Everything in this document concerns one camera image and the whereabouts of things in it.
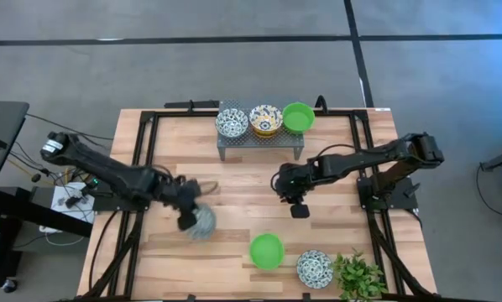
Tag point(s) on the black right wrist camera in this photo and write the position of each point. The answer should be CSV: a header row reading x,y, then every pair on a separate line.
x,y
300,210

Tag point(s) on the black aluminium table frame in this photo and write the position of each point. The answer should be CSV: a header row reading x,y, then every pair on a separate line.
x,y
339,112

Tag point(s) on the dark grey floor stand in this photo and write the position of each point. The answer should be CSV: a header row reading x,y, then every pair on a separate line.
x,y
500,165

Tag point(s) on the white power strip box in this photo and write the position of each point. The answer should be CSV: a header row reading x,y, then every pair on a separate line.
x,y
72,201

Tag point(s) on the green artificial plant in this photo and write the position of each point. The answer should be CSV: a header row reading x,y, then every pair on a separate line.
x,y
358,277

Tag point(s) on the teal bowl blue pattern inside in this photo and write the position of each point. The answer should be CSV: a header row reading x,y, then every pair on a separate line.
x,y
315,269
205,225
231,123

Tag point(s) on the grey perforated metal rack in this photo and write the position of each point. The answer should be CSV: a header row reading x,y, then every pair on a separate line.
x,y
261,142

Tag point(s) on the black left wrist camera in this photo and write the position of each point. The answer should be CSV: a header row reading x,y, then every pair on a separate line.
x,y
187,221

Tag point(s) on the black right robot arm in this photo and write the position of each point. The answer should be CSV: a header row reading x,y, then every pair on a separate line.
x,y
360,158

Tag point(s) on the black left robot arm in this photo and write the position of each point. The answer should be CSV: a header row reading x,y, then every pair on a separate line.
x,y
108,174

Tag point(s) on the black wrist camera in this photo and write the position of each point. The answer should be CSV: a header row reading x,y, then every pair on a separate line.
x,y
300,210
187,221

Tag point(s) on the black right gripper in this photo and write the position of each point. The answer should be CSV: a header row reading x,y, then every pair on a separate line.
x,y
294,182

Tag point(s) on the black caster wheel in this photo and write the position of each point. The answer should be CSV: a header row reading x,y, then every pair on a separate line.
x,y
9,286

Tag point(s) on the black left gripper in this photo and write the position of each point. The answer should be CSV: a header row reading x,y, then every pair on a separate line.
x,y
186,195

